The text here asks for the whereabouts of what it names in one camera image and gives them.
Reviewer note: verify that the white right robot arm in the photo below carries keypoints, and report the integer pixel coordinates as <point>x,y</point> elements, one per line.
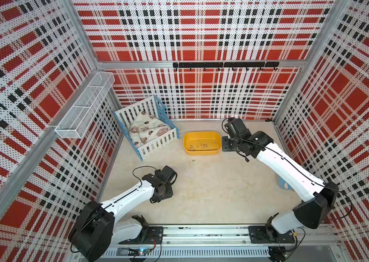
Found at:
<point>317,197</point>

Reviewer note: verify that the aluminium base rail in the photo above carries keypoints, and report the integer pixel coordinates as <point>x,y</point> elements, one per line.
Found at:
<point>232,242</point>

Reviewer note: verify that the green circuit board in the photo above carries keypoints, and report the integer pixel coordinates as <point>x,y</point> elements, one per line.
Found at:
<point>138,252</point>

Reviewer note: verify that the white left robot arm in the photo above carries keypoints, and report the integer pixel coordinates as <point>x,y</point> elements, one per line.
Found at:
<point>100,224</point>

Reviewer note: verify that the yellow plastic storage box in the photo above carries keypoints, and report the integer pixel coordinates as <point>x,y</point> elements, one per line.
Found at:
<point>202,143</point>

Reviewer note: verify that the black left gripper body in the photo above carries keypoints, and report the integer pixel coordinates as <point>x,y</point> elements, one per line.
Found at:
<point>167,192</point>

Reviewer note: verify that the black wall hook rail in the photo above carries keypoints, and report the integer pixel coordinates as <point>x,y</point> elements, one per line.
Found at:
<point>220,65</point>

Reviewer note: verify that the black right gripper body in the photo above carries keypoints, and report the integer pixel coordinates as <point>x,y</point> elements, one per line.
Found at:
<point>228,144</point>

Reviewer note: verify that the pink plush pig toy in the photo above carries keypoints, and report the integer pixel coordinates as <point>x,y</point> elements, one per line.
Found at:
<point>283,184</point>

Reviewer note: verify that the white patterned blanket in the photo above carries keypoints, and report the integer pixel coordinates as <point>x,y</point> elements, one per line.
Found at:
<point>146,128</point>

